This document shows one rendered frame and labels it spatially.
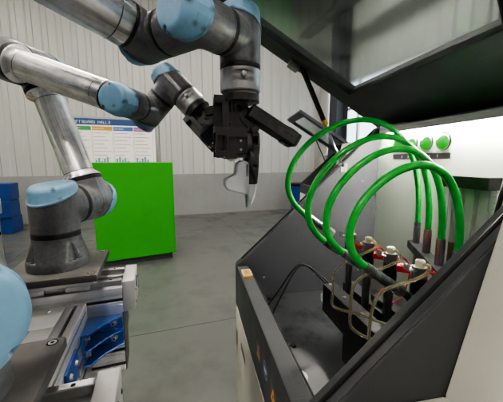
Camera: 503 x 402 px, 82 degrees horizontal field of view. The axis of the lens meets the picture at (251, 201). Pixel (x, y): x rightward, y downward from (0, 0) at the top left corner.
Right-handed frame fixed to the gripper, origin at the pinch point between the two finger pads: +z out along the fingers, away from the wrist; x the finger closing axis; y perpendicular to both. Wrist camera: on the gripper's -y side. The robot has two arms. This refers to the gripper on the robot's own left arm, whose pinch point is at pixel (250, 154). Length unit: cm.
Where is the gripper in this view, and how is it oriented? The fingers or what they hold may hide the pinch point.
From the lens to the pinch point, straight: 80.5
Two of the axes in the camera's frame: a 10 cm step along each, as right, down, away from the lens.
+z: 6.8, 7.3, -0.7
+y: -7.3, 6.8, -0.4
